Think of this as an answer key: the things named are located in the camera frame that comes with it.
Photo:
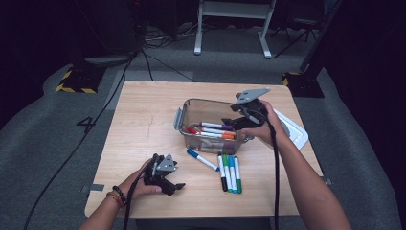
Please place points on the black marker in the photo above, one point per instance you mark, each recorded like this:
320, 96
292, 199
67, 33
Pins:
221, 166

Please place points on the dark green marker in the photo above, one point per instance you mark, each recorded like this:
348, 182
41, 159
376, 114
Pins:
236, 169

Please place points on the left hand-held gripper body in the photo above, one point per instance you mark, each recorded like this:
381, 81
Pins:
156, 175

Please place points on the dark blue marker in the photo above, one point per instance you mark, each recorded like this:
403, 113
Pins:
204, 161

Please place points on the orange marker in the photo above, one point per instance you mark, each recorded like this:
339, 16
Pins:
228, 136

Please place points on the black stand with striped base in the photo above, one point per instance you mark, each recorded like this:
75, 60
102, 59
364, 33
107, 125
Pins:
306, 86
83, 80

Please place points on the grey tape piece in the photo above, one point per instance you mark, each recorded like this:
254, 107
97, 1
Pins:
97, 188
327, 181

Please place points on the grey stand foot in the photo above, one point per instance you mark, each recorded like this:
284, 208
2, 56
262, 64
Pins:
108, 60

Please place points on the transparent grey storage box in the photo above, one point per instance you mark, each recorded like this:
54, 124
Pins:
204, 110

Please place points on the purple marker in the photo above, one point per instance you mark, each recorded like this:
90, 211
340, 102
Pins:
214, 125

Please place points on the white metal desk frame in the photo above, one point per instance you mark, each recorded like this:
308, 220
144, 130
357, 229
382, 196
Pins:
198, 32

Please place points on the black tripod stand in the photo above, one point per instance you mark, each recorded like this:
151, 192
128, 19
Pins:
307, 28

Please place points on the light blue marker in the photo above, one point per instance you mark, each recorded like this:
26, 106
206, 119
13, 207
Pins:
233, 179

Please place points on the person's right hand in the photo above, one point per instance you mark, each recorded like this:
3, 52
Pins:
271, 132

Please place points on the person's left hand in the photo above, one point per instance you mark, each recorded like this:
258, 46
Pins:
137, 187

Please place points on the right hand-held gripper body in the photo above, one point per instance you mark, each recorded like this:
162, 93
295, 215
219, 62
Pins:
255, 115

